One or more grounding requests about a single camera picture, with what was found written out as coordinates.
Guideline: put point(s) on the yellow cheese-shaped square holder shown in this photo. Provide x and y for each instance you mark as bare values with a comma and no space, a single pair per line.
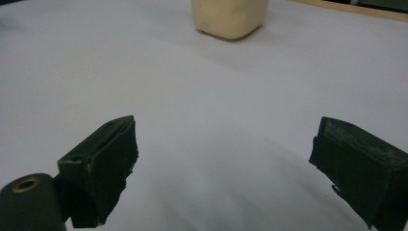
229,17

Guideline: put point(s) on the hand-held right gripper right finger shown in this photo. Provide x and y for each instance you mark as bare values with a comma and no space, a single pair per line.
365,173

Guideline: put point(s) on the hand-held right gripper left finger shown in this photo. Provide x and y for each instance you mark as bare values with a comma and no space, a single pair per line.
102,166

